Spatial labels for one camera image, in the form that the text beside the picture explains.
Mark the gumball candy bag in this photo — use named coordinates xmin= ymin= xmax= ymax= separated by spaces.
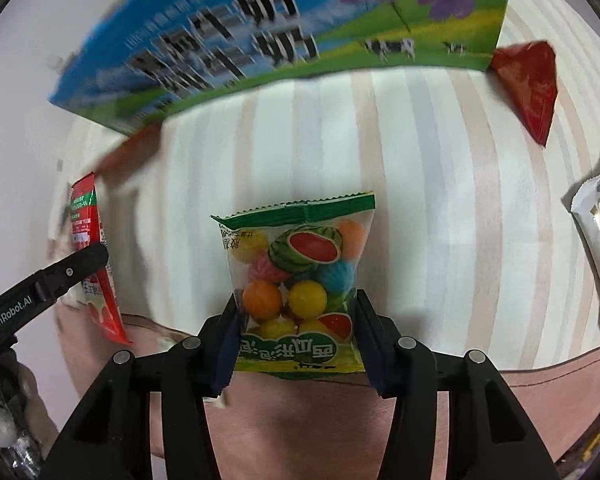
xmin=216 ymin=192 xmax=376 ymax=379

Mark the red long snack packet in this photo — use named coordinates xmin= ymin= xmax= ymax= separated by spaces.
xmin=69 ymin=172 xmax=132 ymax=346

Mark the cat print blanket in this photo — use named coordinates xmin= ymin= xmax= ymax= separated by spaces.
xmin=51 ymin=0 xmax=600 ymax=480

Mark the dark red flat packet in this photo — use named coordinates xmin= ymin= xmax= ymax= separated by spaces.
xmin=94 ymin=122 xmax=162 ymax=186

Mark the cardboard milk box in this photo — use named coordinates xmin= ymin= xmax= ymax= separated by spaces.
xmin=50 ymin=0 xmax=508 ymax=134

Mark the small red packet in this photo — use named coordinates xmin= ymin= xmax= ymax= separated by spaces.
xmin=490 ymin=40 xmax=558 ymax=148

